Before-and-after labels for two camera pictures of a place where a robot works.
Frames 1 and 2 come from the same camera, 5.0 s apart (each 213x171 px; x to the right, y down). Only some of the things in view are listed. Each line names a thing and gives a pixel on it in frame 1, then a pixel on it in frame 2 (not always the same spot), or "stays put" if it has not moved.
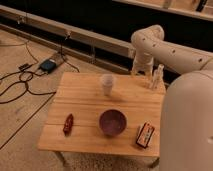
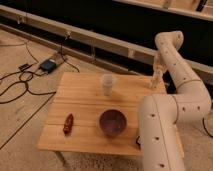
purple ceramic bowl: x=112 y=122 stays put
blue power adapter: x=48 y=65 stays put
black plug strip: x=24 y=66 stays put
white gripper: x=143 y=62 to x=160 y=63
